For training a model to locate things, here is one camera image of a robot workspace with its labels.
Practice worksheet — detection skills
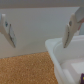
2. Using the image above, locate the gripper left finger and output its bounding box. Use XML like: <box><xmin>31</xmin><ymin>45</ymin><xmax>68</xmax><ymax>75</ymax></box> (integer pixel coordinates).
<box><xmin>0</xmin><ymin>13</ymin><xmax>17</xmax><ymax>49</ymax></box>

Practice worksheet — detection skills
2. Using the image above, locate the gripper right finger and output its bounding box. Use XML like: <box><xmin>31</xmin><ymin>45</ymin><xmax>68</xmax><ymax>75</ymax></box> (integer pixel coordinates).
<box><xmin>62</xmin><ymin>6</ymin><xmax>84</xmax><ymax>49</ymax></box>

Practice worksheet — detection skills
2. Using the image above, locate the white plastic box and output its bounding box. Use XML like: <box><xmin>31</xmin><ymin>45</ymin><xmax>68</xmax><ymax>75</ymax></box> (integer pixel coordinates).
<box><xmin>44</xmin><ymin>35</ymin><xmax>84</xmax><ymax>84</ymax></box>

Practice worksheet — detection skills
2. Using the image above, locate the purple block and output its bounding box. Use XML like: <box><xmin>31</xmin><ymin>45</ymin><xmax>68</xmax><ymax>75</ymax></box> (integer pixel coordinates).
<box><xmin>78</xmin><ymin>73</ymin><xmax>84</xmax><ymax>84</ymax></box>

